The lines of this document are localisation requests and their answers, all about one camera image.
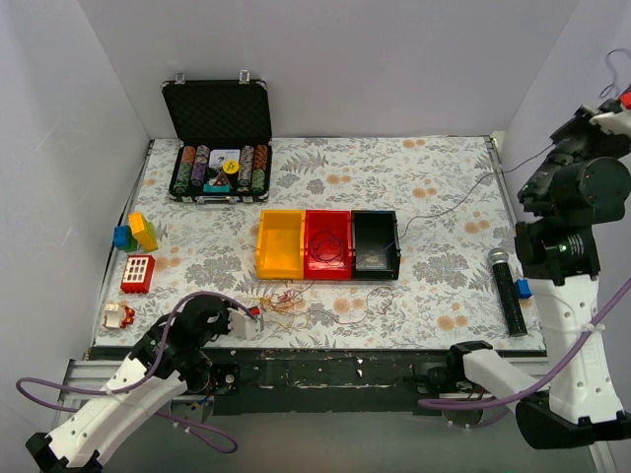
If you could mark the red plastic bin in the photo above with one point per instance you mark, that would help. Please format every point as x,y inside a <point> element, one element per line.
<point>328,245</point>

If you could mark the black microphone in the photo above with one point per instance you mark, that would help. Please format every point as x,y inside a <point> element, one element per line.
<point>498,260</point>

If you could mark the aluminium frame rail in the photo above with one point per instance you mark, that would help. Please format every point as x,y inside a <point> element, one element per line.
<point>90,375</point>

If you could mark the stacked coloured toy bricks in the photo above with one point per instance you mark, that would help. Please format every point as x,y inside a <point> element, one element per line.
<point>138,234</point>

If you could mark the yellow plastic bin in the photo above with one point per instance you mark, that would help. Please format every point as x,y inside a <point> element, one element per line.
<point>280,248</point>

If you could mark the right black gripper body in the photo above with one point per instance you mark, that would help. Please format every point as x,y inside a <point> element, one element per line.
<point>573,132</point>

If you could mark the black plastic bin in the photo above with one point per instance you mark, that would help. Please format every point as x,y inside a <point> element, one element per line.
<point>376,249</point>

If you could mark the small blue block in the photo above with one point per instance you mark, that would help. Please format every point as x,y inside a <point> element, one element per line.
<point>523,289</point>

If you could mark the black poker chip case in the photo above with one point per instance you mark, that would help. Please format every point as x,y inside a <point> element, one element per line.
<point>225,135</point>

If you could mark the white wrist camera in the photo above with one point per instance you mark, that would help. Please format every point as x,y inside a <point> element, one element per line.
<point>612,116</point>
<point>245,326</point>

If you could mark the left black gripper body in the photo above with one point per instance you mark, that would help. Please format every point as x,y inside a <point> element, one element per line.
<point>217,320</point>

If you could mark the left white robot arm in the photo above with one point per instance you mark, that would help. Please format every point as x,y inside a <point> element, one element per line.
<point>166,362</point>

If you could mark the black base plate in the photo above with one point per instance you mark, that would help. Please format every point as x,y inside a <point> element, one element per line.
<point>310,381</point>

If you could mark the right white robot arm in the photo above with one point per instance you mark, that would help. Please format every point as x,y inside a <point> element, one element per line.
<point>582,183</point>

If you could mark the floral table mat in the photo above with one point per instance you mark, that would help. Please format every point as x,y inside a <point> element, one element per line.
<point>450,211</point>

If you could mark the red white toy brick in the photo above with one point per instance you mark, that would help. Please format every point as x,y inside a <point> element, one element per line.
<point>137,274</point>

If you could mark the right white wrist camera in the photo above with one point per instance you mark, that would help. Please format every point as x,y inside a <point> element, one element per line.
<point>612,116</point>

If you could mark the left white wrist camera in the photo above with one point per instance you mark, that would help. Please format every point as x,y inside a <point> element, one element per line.
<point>245,326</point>

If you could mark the small white red toy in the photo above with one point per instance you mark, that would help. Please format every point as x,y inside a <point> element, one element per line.
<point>117,316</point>

